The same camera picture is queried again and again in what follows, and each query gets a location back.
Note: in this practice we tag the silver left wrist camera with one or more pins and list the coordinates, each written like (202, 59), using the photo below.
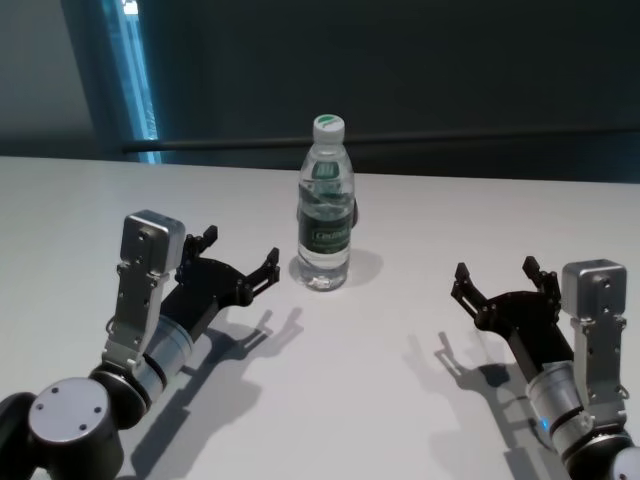
(145, 260)

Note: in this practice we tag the grey handrail bar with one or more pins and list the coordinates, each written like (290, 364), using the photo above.
(225, 144)

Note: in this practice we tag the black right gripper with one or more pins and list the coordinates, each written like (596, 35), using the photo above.
(535, 330)

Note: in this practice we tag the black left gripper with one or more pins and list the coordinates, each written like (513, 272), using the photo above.
(205, 290)

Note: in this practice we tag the clear water bottle green label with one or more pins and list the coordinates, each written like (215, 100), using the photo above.
(325, 225)

